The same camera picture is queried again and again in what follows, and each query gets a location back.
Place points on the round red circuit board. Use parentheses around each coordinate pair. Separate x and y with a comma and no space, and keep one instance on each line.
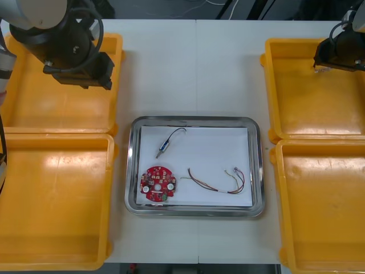
(151,174)

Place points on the steel tray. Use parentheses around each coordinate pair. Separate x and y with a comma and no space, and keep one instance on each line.
(129,171)

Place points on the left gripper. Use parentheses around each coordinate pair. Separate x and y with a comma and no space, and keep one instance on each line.
(94,75)

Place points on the small metal solenoid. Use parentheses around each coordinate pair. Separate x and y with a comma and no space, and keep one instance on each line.
(164,145)

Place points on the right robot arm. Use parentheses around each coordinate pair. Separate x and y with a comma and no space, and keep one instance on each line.
(349,45)

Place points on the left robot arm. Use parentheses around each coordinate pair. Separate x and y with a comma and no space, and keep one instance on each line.
(37,14)

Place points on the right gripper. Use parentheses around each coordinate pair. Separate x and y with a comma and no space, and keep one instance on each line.
(325,55)

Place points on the black frame leg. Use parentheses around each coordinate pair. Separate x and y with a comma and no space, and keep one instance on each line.
(223,10)

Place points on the yellow-orange plastic bin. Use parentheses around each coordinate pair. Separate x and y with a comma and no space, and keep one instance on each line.
(57,214)
(319,222)
(313,108)
(57,108)

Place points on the white sheet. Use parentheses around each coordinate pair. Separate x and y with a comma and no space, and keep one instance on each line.
(214,148)

